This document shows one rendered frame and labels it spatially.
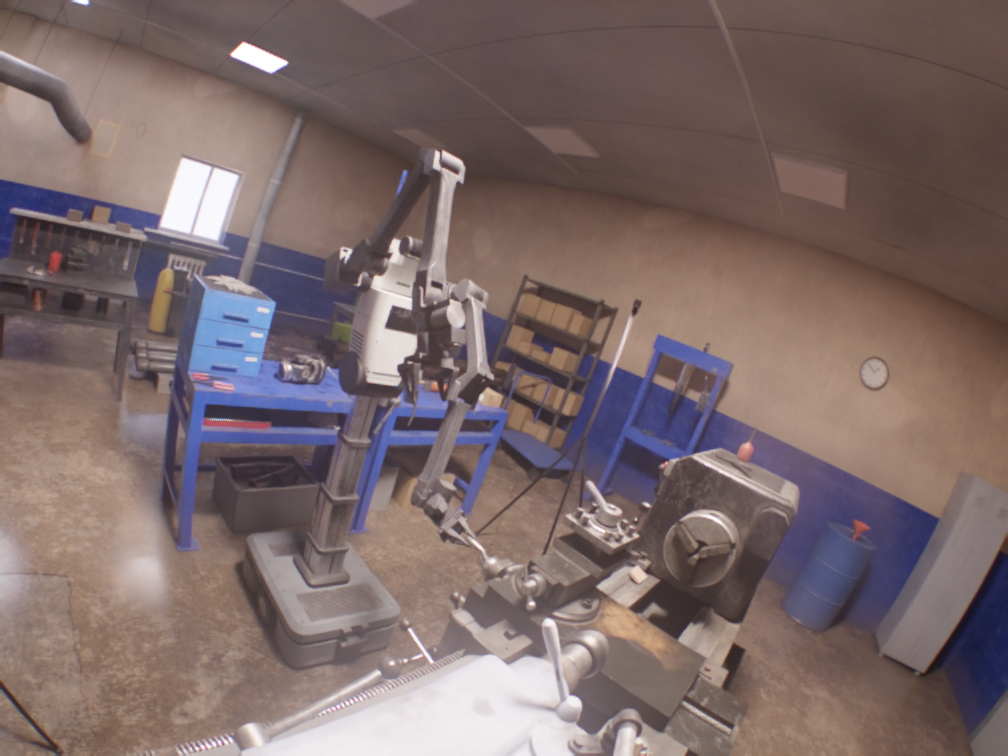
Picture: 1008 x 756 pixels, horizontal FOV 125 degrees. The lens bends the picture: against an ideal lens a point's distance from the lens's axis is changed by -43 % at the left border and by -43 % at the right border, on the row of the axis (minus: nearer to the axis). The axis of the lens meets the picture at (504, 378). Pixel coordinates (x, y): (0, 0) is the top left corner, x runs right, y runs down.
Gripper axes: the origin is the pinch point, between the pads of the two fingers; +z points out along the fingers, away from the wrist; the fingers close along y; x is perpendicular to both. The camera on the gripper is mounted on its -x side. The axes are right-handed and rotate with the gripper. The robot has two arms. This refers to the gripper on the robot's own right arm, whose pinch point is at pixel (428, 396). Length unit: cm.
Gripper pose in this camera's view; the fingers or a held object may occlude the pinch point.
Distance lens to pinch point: 108.4
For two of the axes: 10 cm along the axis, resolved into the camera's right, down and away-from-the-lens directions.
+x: -7.5, 1.5, 6.4
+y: 6.6, 1.2, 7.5
